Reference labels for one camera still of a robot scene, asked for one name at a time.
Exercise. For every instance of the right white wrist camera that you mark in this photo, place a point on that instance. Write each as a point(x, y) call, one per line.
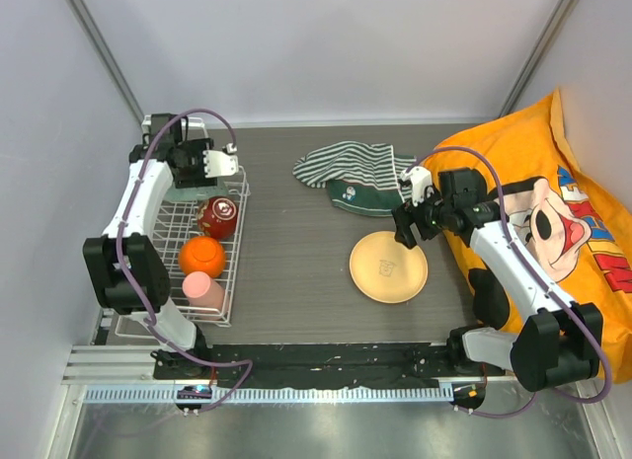
point(416, 181)

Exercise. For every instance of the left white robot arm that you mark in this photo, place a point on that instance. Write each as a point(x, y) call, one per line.
point(127, 274)

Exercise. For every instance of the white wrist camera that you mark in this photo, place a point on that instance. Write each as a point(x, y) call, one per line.
point(416, 181)
point(220, 163)

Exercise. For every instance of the green striped towel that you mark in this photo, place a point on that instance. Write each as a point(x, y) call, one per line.
point(357, 177)

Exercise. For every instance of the light green divided tray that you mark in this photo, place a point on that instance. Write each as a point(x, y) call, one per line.
point(174, 194)

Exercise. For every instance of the pink cup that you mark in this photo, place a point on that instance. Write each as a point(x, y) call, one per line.
point(202, 291)

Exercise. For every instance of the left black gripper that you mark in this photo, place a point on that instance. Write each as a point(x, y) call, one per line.
point(197, 180)

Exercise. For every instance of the red patterned cup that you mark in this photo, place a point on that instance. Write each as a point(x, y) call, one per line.
point(217, 218)

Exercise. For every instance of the white slotted cable duct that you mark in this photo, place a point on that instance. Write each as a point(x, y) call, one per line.
point(193, 394)

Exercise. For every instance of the yellow round plate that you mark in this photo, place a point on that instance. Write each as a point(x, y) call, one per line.
point(385, 270)

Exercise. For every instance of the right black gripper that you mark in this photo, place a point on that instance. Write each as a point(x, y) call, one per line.
point(407, 214)

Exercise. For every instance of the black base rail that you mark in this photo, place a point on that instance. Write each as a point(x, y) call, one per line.
point(322, 366)

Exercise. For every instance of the orange bowl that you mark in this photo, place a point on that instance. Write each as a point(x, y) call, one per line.
point(202, 253)

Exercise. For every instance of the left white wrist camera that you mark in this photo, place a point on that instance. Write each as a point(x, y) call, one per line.
point(220, 163)

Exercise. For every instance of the orange cartoon cloth bag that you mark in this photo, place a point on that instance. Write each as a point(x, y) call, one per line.
point(577, 231)

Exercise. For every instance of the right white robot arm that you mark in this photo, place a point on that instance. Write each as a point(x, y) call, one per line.
point(559, 341)

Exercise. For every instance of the white wire dish rack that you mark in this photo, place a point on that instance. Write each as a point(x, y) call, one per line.
point(171, 252)

